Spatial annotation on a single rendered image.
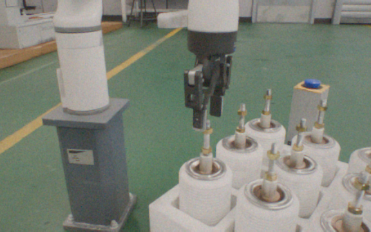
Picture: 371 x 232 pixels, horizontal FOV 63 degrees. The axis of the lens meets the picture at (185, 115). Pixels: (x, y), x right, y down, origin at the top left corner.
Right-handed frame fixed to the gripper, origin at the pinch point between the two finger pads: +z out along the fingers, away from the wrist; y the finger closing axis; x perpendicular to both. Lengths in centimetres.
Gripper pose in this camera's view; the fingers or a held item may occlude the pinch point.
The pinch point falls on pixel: (208, 115)
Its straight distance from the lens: 51.5
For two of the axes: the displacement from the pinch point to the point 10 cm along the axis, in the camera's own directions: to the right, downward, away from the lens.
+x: -8.9, -1.9, 4.2
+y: 4.6, -3.4, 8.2
